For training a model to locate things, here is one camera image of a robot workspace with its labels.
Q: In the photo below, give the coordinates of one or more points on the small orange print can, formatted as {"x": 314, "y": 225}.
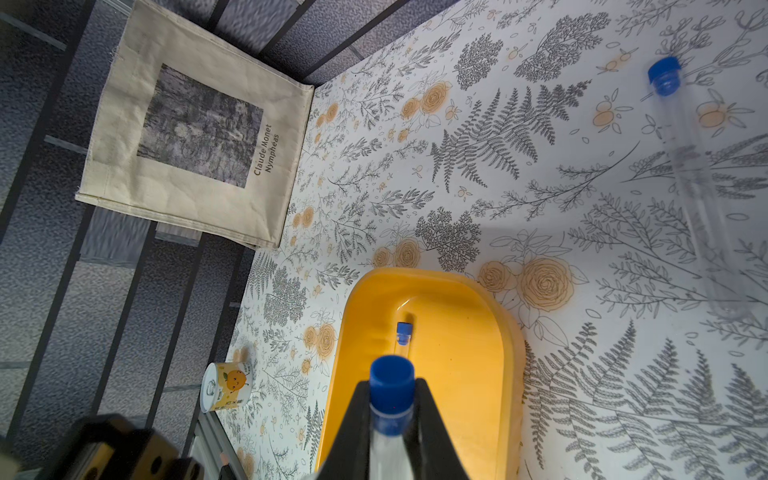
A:
{"x": 225, "y": 386}

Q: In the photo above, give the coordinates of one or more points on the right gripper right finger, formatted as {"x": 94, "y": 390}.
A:
{"x": 430, "y": 451}

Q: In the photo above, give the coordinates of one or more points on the clear test tube blue cap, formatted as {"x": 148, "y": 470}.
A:
{"x": 403, "y": 339}

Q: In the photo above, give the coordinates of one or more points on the yellow plastic tray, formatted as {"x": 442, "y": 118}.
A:
{"x": 465, "y": 345}

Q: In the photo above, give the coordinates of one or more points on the beige canvas tote bag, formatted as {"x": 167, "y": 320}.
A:
{"x": 194, "y": 133}

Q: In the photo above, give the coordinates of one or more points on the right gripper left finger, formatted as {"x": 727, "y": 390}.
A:
{"x": 349, "y": 454}

